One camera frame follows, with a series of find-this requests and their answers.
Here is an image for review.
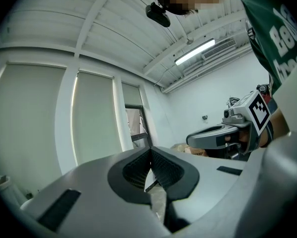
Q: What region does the black head-worn camera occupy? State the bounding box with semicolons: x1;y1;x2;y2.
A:
145;1;171;28

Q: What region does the white plastic container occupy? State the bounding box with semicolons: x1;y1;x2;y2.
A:
0;174;28;208

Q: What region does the medium grey roller blind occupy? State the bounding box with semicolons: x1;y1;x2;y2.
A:
72;70;124;166

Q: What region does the green printed t-shirt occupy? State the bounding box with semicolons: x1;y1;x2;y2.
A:
234;0;297;97

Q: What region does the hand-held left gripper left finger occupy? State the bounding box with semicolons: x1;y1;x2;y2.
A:
20;146;172;238

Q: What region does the narrow grey roller blind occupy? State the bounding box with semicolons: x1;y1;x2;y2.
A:
121;82;143;106

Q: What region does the wide grey roller blind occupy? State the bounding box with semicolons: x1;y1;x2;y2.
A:
0;62;67;183

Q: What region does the person's right forearm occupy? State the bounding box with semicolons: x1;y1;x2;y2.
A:
259;107;292;148

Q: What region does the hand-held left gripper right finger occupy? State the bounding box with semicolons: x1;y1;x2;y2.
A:
150;146;251;234

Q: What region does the red and black equipment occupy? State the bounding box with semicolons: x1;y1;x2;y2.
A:
256;84;273;102

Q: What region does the person's right hand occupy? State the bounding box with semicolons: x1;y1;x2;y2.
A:
238;130;251;155

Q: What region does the dark-framed window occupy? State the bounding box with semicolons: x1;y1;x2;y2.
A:
125;104;153;149

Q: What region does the ceiling air conditioner vent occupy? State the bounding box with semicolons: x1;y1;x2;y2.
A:
201;39;236;60

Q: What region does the long ceiling tube light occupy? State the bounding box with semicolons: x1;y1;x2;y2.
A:
174;38;216;66

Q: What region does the cardboard box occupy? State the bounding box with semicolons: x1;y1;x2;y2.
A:
170;143;207;157

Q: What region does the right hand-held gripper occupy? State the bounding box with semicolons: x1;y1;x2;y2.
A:
186;89;275;161

